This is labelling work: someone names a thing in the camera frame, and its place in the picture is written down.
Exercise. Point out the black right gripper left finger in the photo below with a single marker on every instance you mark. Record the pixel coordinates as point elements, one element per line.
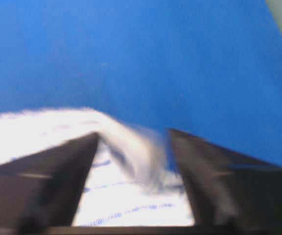
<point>43,190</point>

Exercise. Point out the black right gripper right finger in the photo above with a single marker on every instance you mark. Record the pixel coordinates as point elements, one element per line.
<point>227,190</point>

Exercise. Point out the blue table mat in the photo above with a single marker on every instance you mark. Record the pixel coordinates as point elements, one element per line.
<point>209,67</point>

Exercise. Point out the blue white checkered towel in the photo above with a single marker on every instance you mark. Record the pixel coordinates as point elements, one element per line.
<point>128,184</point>

